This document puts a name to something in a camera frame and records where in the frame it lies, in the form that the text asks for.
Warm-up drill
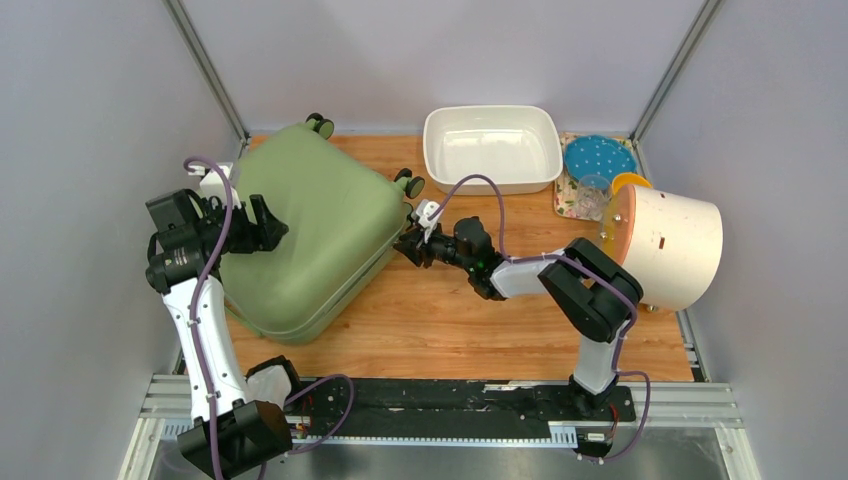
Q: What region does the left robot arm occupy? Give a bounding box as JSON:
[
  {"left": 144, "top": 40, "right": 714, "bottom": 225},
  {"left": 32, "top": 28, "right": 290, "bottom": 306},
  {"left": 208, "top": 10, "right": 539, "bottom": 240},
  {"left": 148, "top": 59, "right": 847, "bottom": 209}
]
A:
[{"left": 145, "top": 189, "right": 306, "bottom": 479}]

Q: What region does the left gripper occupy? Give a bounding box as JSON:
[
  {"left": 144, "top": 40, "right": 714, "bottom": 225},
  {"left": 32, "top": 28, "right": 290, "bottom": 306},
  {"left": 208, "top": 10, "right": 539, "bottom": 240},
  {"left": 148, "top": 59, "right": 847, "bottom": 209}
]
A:
[{"left": 195, "top": 195, "right": 289, "bottom": 255}]

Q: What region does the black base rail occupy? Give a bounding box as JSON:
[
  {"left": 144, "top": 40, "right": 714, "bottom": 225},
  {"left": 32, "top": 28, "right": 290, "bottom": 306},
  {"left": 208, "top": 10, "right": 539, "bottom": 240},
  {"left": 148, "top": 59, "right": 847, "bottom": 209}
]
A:
[{"left": 285, "top": 378, "right": 637, "bottom": 441}]

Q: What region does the floral placemat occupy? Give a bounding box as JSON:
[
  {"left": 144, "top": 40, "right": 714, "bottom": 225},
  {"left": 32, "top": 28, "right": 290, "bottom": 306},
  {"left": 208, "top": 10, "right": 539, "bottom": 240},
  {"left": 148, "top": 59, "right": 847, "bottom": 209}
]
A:
[{"left": 554, "top": 132, "right": 635, "bottom": 220}]

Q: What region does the transparent orange disc lid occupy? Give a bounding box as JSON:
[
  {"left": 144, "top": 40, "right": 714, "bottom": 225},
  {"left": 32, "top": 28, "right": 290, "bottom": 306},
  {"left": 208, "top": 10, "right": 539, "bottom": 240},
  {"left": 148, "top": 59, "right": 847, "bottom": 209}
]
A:
[{"left": 598, "top": 190, "right": 632, "bottom": 263}]

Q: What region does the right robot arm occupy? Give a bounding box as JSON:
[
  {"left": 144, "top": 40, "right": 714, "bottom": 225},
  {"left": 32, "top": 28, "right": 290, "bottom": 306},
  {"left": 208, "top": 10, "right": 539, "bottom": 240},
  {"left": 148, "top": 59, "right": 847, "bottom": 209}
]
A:
[{"left": 394, "top": 217, "right": 644, "bottom": 419}]

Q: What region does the cream cylindrical container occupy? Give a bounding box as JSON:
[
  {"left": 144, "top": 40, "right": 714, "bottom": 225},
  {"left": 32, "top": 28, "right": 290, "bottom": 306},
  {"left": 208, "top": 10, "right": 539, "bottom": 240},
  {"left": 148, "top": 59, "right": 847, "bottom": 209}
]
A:
[{"left": 617, "top": 185, "right": 723, "bottom": 311}]

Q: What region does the yellow bowl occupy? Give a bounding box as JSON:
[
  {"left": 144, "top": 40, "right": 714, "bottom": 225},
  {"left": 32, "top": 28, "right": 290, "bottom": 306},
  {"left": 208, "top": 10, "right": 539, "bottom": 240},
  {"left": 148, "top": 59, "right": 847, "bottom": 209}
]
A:
[{"left": 611, "top": 172, "right": 653, "bottom": 195}]

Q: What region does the clear drinking glass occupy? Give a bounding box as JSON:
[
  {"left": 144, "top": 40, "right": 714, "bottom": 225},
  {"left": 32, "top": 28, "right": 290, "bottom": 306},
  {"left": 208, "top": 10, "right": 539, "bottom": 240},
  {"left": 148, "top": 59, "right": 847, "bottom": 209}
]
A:
[{"left": 575, "top": 174, "right": 611, "bottom": 221}]

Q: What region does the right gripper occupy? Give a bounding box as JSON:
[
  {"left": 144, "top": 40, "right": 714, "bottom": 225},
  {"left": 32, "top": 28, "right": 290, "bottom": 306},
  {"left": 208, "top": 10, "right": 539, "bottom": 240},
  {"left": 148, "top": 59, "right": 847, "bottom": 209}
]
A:
[{"left": 393, "top": 221, "right": 474, "bottom": 274}]

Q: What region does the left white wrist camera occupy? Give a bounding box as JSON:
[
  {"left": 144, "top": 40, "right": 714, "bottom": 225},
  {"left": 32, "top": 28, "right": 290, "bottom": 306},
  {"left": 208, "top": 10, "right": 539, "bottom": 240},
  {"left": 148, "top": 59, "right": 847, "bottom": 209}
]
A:
[{"left": 188, "top": 162, "right": 240, "bottom": 208}]

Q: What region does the white plastic tub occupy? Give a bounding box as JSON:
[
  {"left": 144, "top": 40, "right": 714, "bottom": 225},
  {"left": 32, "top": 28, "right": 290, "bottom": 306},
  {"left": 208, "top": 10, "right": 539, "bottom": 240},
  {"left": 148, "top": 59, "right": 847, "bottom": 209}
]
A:
[{"left": 422, "top": 105, "right": 564, "bottom": 195}]

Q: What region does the green hard-shell suitcase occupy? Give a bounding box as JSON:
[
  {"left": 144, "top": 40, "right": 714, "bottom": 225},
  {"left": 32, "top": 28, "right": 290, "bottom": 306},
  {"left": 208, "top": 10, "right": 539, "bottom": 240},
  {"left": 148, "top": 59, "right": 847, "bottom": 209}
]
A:
[{"left": 220, "top": 113, "right": 425, "bottom": 344}]

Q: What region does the blue dotted plate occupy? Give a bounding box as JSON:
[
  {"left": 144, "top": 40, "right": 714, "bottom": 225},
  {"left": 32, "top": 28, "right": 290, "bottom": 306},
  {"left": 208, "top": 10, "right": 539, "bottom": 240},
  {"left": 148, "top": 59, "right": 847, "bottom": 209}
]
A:
[{"left": 563, "top": 135, "right": 637, "bottom": 182}]

